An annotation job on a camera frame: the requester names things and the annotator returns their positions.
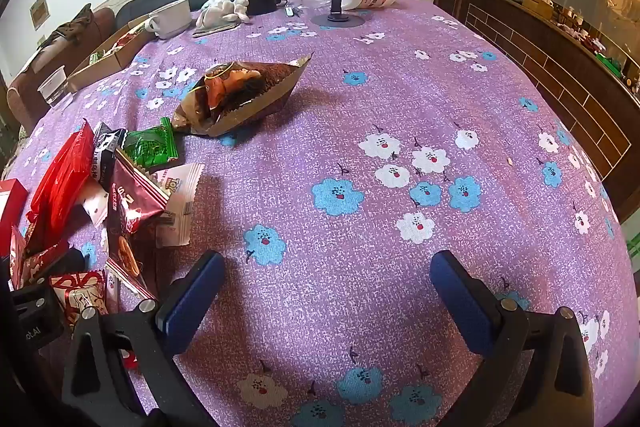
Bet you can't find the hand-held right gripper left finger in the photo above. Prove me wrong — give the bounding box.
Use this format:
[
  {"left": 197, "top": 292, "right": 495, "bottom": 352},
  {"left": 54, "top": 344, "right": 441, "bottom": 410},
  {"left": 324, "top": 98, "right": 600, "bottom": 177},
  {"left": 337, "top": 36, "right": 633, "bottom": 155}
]
[{"left": 61, "top": 250, "right": 227, "bottom": 427}]

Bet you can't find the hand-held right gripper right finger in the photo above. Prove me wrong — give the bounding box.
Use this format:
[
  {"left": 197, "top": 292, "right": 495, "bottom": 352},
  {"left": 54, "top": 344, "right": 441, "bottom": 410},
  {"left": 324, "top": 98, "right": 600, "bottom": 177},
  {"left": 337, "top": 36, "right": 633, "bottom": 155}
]
[{"left": 429, "top": 250, "right": 596, "bottom": 427}]

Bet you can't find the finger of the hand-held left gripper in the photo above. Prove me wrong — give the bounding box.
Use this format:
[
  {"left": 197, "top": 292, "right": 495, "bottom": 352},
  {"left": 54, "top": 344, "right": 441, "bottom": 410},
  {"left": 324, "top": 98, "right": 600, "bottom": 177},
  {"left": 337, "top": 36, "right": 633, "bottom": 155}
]
[{"left": 37, "top": 248, "right": 86, "bottom": 282}]

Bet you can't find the red white patterned packet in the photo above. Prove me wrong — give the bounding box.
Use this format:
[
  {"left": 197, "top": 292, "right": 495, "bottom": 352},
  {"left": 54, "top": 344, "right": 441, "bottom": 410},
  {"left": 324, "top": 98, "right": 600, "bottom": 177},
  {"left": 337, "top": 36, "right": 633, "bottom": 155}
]
[
  {"left": 10, "top": 239, "right": 71, "bottom": 288},
  {"left": 50, "top": 271, "right": 108, "bottom": 333}
]

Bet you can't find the red box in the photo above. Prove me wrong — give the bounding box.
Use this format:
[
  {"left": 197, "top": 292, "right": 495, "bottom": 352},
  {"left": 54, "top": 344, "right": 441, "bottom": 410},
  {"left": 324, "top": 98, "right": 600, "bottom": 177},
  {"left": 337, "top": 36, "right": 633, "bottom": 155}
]
[{"left": 0, "top": 179, "right": 29, "bottom": 258}]

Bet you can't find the red snack packet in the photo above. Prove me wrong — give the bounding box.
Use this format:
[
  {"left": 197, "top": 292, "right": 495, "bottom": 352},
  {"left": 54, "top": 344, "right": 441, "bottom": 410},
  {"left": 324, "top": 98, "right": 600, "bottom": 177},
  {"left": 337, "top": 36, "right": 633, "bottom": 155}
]
[{"left": 25, "top": 119, "right": 97, "bottom": 253}]

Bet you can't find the maroon snack packet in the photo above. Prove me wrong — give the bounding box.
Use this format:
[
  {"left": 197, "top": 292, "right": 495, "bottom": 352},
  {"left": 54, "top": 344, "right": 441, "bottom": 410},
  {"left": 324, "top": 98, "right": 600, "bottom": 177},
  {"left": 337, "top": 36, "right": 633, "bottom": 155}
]
[{"left": 106, "top": 148, "right": 168, "bottom": 235}]

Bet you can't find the black white snack packet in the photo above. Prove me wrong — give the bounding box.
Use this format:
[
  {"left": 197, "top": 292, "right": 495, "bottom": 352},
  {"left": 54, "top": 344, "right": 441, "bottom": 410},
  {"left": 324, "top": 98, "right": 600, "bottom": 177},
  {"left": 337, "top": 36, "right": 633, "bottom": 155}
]
[{"left": 92, "top": 122, "right": 128, "bottom": 188}]

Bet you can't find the green snack packet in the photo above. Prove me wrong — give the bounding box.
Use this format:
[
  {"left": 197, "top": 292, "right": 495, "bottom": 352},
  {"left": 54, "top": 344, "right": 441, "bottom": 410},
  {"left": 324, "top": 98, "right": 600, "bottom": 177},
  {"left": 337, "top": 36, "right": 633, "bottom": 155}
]
[{"left": 122, "top": 117, "right": 179, "bottom": 172}]

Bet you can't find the brown snack bag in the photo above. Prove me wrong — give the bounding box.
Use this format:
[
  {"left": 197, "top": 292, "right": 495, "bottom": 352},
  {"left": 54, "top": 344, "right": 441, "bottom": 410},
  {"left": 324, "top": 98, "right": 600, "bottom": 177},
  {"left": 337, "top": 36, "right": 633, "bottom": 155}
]
[{"left": 205, "top": 53, "right": 314, "bottom": 138}]

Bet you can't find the cookie print snack packet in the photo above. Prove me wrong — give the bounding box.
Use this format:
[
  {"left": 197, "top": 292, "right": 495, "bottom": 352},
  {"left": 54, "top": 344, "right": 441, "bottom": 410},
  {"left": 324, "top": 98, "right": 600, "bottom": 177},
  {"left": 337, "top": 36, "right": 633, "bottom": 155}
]
[{"left": 102, "top": 227, "right": 158, "bottom": 303}]

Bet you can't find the small white snack packet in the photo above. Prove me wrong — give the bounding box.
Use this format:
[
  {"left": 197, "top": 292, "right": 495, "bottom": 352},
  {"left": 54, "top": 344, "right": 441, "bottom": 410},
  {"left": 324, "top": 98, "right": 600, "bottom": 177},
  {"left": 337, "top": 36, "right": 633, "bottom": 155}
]
[{"left": 80, "top": 179, "right": 109, "bottom": 228}]

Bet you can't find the white printed snack packet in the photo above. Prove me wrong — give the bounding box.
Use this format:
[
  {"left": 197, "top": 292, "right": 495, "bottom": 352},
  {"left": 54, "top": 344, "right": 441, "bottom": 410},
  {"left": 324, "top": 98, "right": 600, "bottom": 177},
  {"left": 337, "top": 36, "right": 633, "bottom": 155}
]
[{"left": 150, "top": 163, "right": 206, "bottom": 249}]

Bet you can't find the clear plastic cup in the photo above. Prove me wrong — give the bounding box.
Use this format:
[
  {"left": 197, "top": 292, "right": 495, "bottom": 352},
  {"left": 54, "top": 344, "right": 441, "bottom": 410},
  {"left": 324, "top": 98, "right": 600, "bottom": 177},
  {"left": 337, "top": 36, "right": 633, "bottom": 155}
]
[{"left": 37, "top": 67, "right": 71, "bottom": 108}]

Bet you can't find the gold snack bag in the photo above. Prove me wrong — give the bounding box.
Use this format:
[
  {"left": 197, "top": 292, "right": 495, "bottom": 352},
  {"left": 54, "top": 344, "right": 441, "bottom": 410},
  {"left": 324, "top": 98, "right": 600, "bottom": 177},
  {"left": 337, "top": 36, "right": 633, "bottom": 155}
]
[{"left": 171, "top": 74, "right": 221, "bottom": 135}]

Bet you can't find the brown armchair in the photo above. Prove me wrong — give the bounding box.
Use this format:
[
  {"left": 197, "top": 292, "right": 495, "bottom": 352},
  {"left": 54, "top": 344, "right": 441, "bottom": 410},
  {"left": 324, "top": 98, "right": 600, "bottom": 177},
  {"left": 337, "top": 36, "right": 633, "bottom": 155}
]
[{"left": 7, "top": 5, "right": 117, "bottom": 128}]

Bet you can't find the cardboard box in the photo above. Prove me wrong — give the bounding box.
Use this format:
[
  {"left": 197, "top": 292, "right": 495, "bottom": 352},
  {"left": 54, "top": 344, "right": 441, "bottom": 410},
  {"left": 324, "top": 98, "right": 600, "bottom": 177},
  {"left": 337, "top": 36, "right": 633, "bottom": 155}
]
[{"left": 66, "top": 14, "right": 156, "bottom": 94}]

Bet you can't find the purple floral tablecloth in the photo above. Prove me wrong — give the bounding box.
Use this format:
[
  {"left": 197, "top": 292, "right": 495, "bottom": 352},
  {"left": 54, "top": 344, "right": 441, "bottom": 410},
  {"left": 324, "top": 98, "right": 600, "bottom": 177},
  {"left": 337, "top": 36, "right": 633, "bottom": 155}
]
[{"left": 0, "top": 0, "right": 640, "bottom": 427}]

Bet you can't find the pile of boxed snack packets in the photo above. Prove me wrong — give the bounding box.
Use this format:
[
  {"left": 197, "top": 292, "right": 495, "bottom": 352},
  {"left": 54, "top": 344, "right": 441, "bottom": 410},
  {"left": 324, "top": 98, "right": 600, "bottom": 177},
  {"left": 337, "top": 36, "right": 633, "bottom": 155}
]
[{"left": 89, "top": 24, "right": 151, "bottom": 66}]

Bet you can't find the olive cloth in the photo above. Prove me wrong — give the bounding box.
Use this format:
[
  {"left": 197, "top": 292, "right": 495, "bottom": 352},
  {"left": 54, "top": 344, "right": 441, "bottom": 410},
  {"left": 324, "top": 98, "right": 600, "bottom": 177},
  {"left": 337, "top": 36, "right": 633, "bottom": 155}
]
[{"left": 47, "top": 4, "right": 96, "bottom": 45}]

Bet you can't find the wooden counter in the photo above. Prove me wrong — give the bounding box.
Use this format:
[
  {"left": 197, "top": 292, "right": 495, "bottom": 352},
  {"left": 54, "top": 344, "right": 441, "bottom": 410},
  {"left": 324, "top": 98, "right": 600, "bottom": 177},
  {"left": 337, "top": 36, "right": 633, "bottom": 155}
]
[{"left": 452, "top": 0, "right": 640, "bottom": 223}]

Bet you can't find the white cup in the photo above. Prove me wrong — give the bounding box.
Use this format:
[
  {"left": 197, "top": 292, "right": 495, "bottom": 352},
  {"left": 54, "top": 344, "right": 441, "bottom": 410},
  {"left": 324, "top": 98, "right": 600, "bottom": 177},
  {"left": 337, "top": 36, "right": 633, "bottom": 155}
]
[{"left": 144, "top": 0, "right": 195, "bottom": 40}]

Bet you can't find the white figurine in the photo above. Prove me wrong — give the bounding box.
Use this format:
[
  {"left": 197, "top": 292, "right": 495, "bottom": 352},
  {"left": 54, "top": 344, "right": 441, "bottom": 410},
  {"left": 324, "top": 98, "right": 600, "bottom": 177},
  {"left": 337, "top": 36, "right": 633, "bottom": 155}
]
[{"left": 194, "top": 0, "right": 252, "bottom": 30}]

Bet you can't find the row of counter items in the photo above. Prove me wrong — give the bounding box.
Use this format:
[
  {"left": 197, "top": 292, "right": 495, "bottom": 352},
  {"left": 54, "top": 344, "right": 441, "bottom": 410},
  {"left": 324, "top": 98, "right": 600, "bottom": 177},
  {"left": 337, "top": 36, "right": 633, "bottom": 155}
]
[{"left": 520, "top": 0, "right": 640, "bottom": 95}]

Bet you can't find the small wall plaque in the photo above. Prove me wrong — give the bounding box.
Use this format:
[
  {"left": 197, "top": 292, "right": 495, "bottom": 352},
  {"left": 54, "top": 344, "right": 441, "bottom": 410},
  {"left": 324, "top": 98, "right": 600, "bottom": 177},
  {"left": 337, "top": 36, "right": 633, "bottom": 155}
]
[{"left": 29, "top": 0, "right": 48, "bottom": 30}]

